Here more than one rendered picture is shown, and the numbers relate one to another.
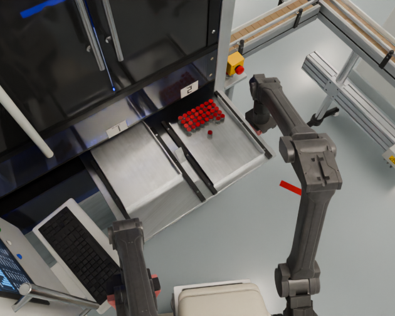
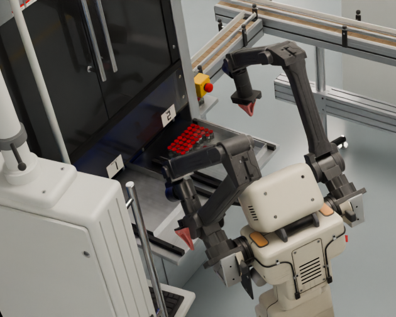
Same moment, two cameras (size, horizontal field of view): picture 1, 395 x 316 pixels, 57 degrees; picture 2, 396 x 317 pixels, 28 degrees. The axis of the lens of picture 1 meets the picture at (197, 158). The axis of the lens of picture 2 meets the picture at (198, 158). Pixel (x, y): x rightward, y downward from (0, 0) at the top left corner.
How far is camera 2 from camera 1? 178 cm
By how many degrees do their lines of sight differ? 25
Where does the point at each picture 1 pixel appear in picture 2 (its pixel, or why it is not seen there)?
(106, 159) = not seen: hidden behind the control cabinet
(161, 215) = not seen: hidden behind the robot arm
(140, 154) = (144, 193)
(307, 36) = (271, 83)
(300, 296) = (330, 168)
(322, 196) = (298, 66)
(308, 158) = (279, 50)
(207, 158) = (213, 172)
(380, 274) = not seen: outside the picture
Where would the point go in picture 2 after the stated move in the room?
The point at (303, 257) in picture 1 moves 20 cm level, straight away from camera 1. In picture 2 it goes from (314, 129) to (348, 94)
